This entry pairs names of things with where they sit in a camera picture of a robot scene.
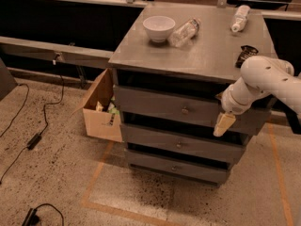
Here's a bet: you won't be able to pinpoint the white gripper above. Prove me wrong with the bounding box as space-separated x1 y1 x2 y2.
214 77 258 137

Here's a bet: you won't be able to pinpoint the grey top drawer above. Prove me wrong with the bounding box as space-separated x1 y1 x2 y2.
114 86 270 136

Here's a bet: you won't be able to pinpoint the grey drawer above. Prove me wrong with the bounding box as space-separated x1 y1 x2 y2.
125 149 230 185
120 124 246 163
114 86 270 136

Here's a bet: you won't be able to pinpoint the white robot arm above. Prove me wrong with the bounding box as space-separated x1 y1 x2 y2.
214 56 301 137

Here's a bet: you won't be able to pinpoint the grey middle drawer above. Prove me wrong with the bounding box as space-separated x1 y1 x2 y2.
120 124 246 163

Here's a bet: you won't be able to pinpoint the grey bottom drawer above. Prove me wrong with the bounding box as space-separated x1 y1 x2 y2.
125 149 230 185

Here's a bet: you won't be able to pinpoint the grey drawer cabinet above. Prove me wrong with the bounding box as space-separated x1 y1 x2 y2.
109 4 276 173

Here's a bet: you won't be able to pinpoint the clear plastic bottle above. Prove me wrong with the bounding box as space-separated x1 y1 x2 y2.
169 18 200 47

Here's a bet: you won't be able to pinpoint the white plastic bottle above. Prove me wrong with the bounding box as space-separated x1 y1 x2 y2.
230 5 250 33

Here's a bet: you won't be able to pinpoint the items inside cardboard box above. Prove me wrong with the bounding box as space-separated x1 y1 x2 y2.
95 97 119 115

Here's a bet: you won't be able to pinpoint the white ceramic bowl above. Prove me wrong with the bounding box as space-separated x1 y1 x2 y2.
143 16 175 42

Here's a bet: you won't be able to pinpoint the cardboard box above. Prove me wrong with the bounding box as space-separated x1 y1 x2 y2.
74 69 122 142

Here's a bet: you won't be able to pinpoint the black power adapter cable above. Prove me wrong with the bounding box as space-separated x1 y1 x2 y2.
0 74 66 186

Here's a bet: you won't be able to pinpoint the black plug with cable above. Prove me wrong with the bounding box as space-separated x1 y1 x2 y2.
22 202 65 226

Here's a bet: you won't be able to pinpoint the grey metal rail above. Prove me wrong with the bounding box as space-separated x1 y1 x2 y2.
0 37 113 69

